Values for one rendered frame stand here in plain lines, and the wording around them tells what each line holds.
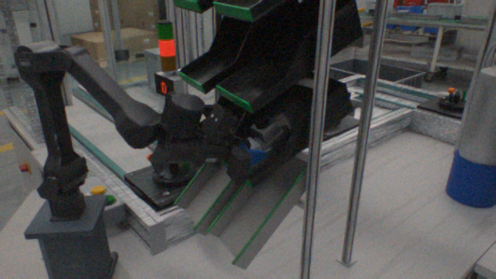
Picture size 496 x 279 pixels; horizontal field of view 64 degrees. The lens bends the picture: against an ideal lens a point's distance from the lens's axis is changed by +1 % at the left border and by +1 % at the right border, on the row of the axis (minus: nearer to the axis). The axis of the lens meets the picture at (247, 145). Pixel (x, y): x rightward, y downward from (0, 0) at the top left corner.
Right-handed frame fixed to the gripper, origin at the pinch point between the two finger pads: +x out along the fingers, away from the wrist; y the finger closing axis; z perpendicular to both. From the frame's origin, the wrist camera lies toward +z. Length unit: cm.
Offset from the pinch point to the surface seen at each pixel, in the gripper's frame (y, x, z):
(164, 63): 64, 1, 1
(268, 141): 0.8, 5.3, 1.7
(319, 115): -6.6, 10.0, 10.6
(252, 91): 2.6, -0.4, 11.5
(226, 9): 4.5, -8.5, 25.2
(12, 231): 52, -40, -53
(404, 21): 345, 414, 44
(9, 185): 249, -46, -149
